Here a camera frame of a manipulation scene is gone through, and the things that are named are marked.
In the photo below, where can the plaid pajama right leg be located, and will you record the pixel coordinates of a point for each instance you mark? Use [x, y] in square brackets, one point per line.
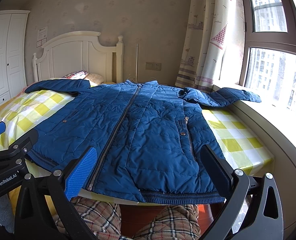
[174, 222]

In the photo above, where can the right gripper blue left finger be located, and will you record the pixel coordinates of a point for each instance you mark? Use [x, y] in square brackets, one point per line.
[65, 184]

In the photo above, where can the white wooden headboard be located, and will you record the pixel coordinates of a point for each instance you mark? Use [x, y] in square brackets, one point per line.
[76, 51]

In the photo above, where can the wall power socket plate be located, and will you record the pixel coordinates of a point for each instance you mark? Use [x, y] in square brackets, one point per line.
[153, 66]

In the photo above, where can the floral patterned pillow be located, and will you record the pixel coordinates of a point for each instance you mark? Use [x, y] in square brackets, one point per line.
[76, 75]

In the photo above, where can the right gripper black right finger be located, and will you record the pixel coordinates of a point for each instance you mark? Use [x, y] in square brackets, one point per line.
[230, 185]

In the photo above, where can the patterned cream curtain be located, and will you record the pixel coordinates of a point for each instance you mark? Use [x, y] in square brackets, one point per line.
[208, 36]

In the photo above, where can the beige window sill ledge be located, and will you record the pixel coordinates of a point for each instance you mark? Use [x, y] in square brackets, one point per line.
[260, 138]

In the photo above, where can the paper notice on wall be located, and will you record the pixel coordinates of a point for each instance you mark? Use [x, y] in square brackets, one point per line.
[41, 36]

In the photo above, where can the thin metal lamp pole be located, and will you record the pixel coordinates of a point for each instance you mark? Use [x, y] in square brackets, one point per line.
[137, 62]

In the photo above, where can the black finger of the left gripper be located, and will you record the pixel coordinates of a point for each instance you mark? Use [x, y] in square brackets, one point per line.
[22, 145]

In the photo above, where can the white wardrobe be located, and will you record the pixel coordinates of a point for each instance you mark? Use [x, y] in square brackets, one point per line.
[12, 71]

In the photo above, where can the yellow white checkered bedsheet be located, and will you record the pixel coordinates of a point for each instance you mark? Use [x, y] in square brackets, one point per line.
[30, 109]

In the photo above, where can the plaid pajama left leg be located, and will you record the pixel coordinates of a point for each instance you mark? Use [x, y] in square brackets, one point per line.
[102, 218]

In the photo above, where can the cream pink pillow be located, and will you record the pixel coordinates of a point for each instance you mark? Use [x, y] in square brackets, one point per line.
[94, 79]

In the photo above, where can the blue quilted puffer jacket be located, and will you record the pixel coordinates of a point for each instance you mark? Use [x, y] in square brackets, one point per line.
[148, 138]

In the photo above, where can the plaid pajama leg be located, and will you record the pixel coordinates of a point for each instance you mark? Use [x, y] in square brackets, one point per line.
[102, 218]
[174, 222]

